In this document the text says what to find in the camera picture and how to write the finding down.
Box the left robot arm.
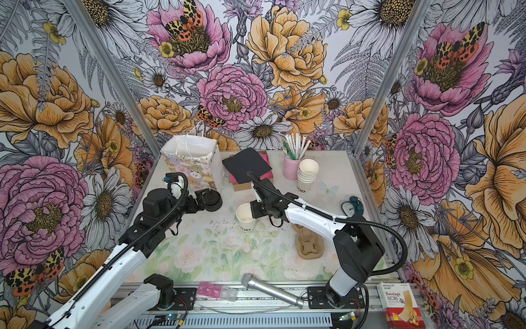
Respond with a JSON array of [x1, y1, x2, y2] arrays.
[[30, 172, 220, 328]]

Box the silver microphone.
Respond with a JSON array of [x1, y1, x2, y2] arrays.
[[241, 274, 304, 309]]

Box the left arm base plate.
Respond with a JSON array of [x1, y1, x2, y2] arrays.
[[167, 287, 197, 311]]

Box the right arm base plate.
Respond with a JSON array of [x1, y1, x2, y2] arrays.
[[307, 286, 365, 309]]

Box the bandage box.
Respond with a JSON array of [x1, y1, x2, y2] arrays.
[[378, 282, 427, 329]]

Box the pastel patterned gift bag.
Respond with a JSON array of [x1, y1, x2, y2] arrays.
[[161, 121, 225, 191]]

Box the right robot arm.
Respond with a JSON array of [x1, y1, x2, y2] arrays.
[[247, 171, 408, 308]]

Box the teal alarm clock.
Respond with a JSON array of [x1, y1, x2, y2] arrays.
[[341, 195, 364, 217]]

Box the pink straw holder cup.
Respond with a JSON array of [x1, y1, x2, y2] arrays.
[[282, 155, 302, 181]]

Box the pink napkins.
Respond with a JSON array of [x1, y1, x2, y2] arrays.
[[228, 151, 274, 185]]

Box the white paper coffee cup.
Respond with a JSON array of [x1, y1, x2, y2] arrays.
[[235, 203, 256, 232]]

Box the stack of white paper cups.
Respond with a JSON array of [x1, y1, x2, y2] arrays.
[[297, 159, 319, 193]]

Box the pink plastic tray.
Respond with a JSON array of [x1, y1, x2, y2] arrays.
[[197, 282, 238, 302]]

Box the black napkin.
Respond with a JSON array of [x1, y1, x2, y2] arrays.
[[221, 147, 273, 185]]

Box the brown pulp cup carrier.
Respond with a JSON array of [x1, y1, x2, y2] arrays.
[[292, 224, 325, 260]]

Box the white paper straws bundle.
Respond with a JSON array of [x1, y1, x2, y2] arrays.
[[282, 134, 311, 160]]

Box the cardboard napkin box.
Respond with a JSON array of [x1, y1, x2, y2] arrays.
[[230, 151, 274, 191]]

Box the stack of black lids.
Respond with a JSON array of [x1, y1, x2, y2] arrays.
[[203, 189, 223, 212]]

